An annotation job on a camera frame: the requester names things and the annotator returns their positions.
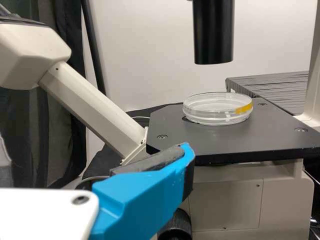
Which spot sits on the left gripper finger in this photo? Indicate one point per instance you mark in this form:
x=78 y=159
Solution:
x=140 y=195

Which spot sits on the petri dish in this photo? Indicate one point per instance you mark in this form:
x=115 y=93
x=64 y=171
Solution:
x=215 y=111

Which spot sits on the cream microscope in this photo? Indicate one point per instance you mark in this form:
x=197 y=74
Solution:
x=75 y=87

